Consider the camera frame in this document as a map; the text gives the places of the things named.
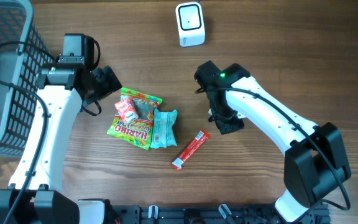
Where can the small red candy packet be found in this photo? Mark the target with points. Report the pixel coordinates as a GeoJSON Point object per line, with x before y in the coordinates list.
{"type": "Point", "coordinates": [126, 110]}

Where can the dark grey plastic basket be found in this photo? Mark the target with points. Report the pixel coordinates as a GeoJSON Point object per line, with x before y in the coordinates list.
{"type": "Point", "coordinates": [19, 63]}

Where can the red snack packet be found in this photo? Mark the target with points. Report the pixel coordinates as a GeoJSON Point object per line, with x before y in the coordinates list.
{"type": "Point", "coordinates": [193, 146]}

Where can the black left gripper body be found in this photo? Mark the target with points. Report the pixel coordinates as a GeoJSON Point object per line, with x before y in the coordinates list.
{"type": "Point", "coordinates": [104, 85]}

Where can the white barcode scanner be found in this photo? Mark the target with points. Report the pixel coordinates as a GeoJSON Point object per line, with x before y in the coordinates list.
{"type": "Point", "coordinates": [190, 23]}

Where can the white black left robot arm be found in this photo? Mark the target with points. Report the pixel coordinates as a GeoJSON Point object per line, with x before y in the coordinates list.
{"type": "Point", "coordinates": [34, 193]}

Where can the colourful candy bag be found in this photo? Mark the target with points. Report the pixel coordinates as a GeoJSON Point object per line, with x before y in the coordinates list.
{"type": "Point", "coordinates": [139, 132]}

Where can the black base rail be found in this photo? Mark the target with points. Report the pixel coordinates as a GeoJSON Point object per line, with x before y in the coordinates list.
{"type": "Point", "coordinates": [197, 214]}

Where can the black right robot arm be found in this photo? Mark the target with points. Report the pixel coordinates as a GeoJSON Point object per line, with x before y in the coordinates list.
{"type": "Point", "coordinates": [315, 158]}

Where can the teal snack pouch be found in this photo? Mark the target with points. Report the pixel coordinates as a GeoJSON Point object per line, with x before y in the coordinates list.
{"type": "Point", "coordinates": [163, 135]}

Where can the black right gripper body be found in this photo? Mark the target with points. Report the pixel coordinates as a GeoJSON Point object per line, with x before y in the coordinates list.
{"type": "Point", "coordinates": [227, 119]}

